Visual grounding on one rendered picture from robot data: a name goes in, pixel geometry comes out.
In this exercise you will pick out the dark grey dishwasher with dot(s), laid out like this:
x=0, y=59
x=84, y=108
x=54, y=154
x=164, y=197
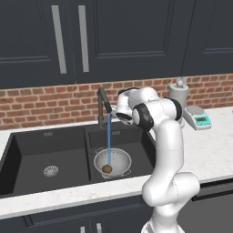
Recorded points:
x=212, y=209

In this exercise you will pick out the dark wall cupboard door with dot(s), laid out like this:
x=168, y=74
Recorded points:
x=27, y=39
x=212, y=33
x=130, y=36

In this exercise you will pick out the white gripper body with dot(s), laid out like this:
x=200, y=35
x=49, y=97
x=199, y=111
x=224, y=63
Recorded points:
x=113, y=111

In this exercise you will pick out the dark base cupboard front panel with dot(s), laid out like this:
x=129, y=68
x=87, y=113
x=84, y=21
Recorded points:
x=85, y=214

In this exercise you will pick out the dark base cupboard door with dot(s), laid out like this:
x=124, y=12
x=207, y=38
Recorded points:
x=121, y=224
x=54, y=228

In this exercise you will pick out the brown kiwi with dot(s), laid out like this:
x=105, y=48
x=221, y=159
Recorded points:
x=107, y=169

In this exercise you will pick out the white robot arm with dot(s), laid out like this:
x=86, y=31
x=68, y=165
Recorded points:
x=170, y=142

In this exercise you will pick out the white metal colander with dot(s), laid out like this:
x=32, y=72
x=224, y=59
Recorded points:
x=119, y=160

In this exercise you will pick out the dark grey sink faucet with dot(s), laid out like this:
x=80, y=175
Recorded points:
x=101, y=106

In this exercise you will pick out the grey kitchen scale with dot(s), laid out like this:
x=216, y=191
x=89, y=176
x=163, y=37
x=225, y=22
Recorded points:
x=198, y=116

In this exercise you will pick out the black double sink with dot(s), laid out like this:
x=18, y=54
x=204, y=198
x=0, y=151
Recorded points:
x=45, y=151

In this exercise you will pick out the silver sink drain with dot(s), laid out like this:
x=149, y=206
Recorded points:
x=50, y=171

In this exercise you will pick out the blue water stream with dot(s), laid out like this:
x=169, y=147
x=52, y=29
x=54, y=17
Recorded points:
x=109, y=139

